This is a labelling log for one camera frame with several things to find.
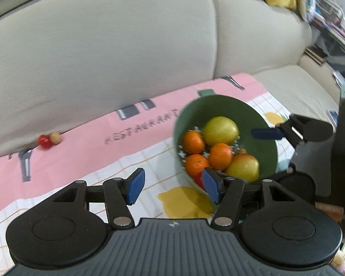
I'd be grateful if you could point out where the beige sofa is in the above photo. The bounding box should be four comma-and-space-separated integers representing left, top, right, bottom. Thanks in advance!
0, 0, 345, 161

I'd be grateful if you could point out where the small red apple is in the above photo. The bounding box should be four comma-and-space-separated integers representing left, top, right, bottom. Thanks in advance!
194, 174, 206, 190
37, 135, 52, 150

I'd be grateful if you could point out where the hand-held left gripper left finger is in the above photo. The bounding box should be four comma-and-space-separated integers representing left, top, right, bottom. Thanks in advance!
36, 167, 146, 230

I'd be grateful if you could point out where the orange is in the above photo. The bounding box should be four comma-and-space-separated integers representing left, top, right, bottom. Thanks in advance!
208, 143, 233, 170
183, 130, 205, 154
185, 154, 210, 177

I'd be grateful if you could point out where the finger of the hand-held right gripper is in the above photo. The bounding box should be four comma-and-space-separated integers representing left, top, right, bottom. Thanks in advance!
251, 114, 305, 149

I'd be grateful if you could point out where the green bowl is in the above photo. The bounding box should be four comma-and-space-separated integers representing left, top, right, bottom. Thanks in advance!
173, 95, 279, 205

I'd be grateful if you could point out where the yellow-green apple top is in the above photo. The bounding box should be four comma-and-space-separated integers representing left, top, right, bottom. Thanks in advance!
203, 116, 240, 146

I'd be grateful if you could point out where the yellow red apple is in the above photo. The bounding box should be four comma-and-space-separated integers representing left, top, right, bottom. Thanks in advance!
226, 153, 260, 183

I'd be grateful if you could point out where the pink white printed cloth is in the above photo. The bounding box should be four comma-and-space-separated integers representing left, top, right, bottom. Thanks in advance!
0, 73, 294, 268

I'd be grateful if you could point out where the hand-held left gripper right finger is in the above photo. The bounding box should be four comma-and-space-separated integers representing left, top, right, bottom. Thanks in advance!
202, 168, 308, 230

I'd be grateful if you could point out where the pile of magazines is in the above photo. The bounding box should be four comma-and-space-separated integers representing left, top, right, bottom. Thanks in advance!
303, 0, 345, 64

